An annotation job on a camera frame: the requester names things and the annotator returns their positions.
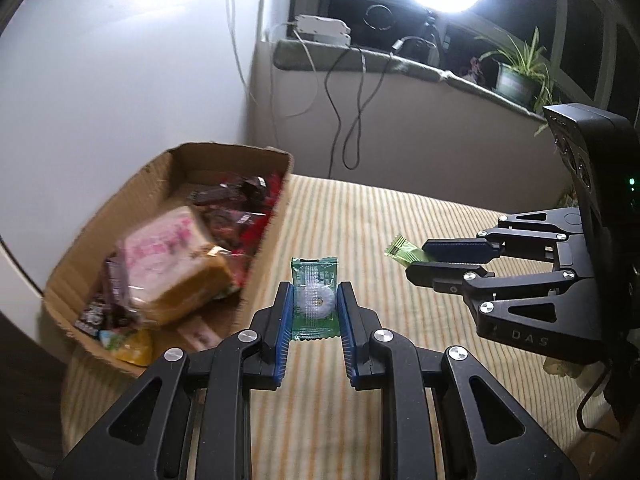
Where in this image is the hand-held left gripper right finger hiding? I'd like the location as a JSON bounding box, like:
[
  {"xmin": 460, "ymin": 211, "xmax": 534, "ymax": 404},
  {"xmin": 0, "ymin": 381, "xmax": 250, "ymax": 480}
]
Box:
[{"xmin": 336, "ymin": 282, "xmax": 576, "ymax": 480}]

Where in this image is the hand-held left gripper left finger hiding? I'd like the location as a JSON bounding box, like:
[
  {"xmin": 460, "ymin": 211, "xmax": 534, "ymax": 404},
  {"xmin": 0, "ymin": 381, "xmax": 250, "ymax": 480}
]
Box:
[{"xmin": 52, "ymin": 281, "xmax": 295, "ymax": 480}]

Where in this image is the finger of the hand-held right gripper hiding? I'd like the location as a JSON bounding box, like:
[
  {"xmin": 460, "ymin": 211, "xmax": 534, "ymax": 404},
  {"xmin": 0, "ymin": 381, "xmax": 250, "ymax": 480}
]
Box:
[
  {"xmin": 422, "ymin": 207, "xmax": 584, "ymax": 263},
  {"xmin": 406, "ymin": 262, "xmax": 579, "ymax": 329}
]

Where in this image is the light green snack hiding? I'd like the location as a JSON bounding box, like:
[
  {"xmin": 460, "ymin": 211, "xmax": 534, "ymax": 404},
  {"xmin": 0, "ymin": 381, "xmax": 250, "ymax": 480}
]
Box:
[{"xmin": 384, "ymin": 233, "xmax": 435, "ymax": 267}]

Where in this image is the green mint candy packet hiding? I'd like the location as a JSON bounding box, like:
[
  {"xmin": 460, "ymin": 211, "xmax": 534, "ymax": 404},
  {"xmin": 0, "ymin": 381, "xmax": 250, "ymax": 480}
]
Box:
[{"xmin": 290, "ymin": 256, "xmax": 342, "ymax": 342}]

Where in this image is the pink print clear candy wrapper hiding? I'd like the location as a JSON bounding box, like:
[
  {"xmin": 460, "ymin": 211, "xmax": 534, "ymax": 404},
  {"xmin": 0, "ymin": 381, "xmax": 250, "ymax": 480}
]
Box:
[{"xmin": 177, "ymin": 316, "xmax": 221, "ymax": 353}]

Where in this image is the red trimmed clear snack packet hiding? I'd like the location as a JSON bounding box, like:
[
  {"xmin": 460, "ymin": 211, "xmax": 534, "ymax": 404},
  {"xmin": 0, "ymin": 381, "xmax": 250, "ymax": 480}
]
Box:
[{"xmin": 202, "ymin": 172, "xmax": 285, "ymax": 271}]

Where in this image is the pink label sliced bread pack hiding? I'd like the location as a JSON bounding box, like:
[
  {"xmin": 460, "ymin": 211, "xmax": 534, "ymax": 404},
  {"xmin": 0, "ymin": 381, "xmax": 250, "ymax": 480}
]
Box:
[{"xmin": 116, "ymin": 205, "xmax": 241, "ymax": 328}]

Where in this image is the yellow candy packet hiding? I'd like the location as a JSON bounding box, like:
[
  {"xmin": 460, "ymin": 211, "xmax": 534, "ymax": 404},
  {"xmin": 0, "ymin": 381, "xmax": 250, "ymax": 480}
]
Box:
[{"xmin": 112, "ymin": 329, "xmax": 155, "ymax": 367}]

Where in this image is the cardboard box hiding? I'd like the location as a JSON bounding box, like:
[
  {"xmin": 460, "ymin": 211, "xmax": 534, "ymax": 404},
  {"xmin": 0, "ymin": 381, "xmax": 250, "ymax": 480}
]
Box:
[{"xmin": 44, "ymin": 142, "xmax": 295, "ymax": 378}]

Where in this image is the small dark snack packet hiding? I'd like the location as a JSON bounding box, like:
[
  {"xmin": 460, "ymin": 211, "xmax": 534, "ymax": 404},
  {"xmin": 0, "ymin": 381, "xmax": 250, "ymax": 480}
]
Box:
[{"xmin": 74, "ymin": 301, "xmax": 121, "ymax": 337}]

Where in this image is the person's right forearm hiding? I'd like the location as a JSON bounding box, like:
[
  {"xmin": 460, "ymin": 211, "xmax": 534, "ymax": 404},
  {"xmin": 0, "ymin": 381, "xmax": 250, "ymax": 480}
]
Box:
[{"xmin": 602, "ymin": 330, "xmax": 640, "ymax": 431}]

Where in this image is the potted spider plant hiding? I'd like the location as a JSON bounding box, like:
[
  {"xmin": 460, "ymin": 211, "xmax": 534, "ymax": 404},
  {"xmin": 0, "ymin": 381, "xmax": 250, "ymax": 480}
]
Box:
[{"xmin": 474, "ymin": 27, "xmax": 563, "ymax": 136}]

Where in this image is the small purple plant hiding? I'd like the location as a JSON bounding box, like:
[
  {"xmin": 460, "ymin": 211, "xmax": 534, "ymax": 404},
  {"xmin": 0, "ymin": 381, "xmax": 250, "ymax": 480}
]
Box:
[{"xmin": 462, "ymin": 56, "xmax": 486, "ymax": 83}]

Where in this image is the black tripod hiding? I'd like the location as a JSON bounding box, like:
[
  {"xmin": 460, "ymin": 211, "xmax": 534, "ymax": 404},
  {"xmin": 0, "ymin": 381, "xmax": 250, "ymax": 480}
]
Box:
[{"xmin": 422, "ymin": 10, "xmax": 451, "ymax": 68}]

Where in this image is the white power adapter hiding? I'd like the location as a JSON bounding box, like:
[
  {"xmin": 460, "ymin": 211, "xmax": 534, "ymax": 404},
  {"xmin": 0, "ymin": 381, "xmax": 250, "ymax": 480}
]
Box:
[{"xmin": 292, "ymin": 15, "xmax": 351, "ymax": 46}]

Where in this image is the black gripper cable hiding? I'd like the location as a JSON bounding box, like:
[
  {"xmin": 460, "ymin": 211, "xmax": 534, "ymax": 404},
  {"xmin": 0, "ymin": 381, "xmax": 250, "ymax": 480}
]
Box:
[{"xmin": 576, "ymin": 360, "xmax": 623, "ymax": 434}]

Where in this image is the thin white wall cable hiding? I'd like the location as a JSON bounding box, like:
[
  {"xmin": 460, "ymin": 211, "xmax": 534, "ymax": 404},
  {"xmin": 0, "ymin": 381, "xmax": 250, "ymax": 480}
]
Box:
[{"xmin": 222, "ymin": 0, "xmax": 251, "ymax": 106}]

